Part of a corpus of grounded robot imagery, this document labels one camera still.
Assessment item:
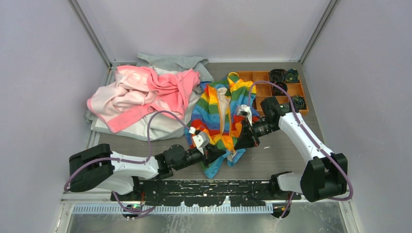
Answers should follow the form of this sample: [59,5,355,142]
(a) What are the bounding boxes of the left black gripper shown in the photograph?
[174,143,226,171]

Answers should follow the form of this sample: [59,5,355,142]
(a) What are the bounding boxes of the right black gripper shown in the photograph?
[234,117,280,150]

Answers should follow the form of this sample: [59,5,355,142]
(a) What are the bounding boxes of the rainbow striped zip jacket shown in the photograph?
[188,72,257,179]

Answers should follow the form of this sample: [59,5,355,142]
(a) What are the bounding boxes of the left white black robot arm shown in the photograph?
[64,144,225,200]

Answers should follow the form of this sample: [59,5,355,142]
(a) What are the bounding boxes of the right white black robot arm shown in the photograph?
[234,97,348,202]

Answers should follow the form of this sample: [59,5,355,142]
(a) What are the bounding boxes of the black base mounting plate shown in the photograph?
[118,180,291,207]

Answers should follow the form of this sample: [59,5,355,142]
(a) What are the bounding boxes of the grey white garment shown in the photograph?
[85,53,214,141]

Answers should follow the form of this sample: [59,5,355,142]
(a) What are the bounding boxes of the orange compartment tray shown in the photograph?
[236,68,309,117]

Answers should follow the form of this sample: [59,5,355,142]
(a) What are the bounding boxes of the blue green rolled tie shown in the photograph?
[292,95,307,110]

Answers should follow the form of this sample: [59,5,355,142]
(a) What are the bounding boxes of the dark rolled tie back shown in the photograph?
[269,69,287,83]

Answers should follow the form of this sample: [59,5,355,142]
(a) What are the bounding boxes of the pink fleece garment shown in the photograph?
[86,66,200,133]

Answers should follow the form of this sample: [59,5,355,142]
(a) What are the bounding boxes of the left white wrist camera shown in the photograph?
[189,127,210,155]

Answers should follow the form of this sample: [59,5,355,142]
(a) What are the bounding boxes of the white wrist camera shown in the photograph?
[189,127,210,155]
[235,104,253,125]

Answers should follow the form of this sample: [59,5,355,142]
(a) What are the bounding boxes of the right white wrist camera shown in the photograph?
[235,104,253,125]

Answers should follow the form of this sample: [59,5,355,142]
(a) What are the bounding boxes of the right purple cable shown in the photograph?
[247,80,354,220]

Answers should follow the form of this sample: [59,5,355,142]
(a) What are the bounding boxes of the purple cable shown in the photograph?
[247,80,354,220]
[63,110,195,219]

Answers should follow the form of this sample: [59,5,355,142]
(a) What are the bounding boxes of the silver slotted aluminium rail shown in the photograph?
[72,203,273,215]

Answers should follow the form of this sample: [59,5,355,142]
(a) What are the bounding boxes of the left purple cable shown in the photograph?
[63,110,195,219]

